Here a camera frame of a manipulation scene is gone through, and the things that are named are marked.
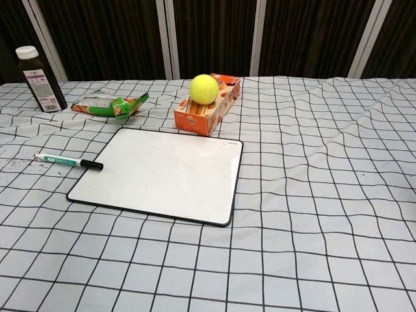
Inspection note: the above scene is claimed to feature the white marker with black cap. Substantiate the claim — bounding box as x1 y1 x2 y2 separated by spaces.
34 153 104 171

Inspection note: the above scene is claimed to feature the small white dry-erase board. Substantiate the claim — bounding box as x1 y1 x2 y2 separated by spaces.
66 127 244 228

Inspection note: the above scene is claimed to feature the orange cardboard snack box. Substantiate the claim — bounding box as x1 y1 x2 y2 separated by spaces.
174 73 242 137

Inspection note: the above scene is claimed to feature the yellow tennis ball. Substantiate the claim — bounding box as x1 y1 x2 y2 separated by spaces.
189 74 220 105

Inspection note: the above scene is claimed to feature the orange snack packet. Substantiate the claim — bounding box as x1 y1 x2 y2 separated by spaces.
210 73 238 90

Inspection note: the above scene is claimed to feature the white black-checked tablecloth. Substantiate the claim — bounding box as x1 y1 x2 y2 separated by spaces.
0 76 416 312

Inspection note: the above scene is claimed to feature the green orange snack bag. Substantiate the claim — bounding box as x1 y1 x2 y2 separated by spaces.
70 92 150 122

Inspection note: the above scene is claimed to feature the dark room divider screen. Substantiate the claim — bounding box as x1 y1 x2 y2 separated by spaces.
0 0 416 85

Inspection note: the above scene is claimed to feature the dark bottle white cap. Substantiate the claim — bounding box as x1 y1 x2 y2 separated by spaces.
15 45 68 113

